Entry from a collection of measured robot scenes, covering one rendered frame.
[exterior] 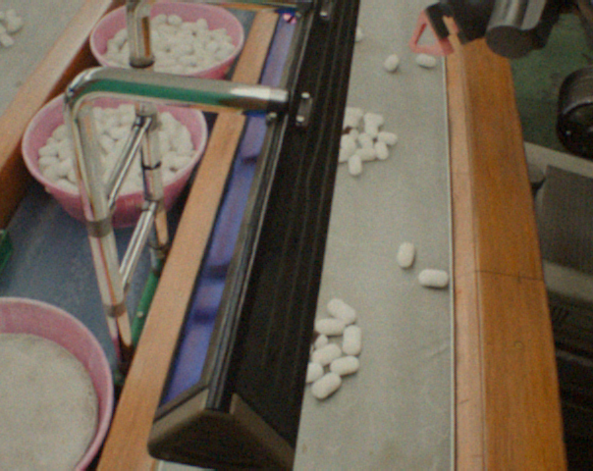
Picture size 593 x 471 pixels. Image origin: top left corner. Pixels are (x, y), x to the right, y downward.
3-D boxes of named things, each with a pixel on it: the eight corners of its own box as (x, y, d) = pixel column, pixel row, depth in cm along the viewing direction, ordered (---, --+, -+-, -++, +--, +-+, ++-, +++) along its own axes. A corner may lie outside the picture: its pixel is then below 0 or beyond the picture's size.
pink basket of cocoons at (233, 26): (254, 49, 131) (256, 6, 124) (225, 132, 113) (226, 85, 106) (124, 33, 132) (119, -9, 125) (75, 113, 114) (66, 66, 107)
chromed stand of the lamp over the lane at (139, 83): (296, 294, 91) (335, -17, 58) (273, 429, 77) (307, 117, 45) (157, 273, 92) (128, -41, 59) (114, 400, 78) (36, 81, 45)
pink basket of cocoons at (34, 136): (195, 119, 115) (194, 73, 108) (220, 233, 98) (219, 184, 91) (37, 135, 109) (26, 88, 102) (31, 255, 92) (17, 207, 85)
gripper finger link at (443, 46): (444, 59, 95) (489, 35, 87) (411, 75, 92) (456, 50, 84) (422, 17, 95) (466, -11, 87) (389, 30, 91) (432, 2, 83)
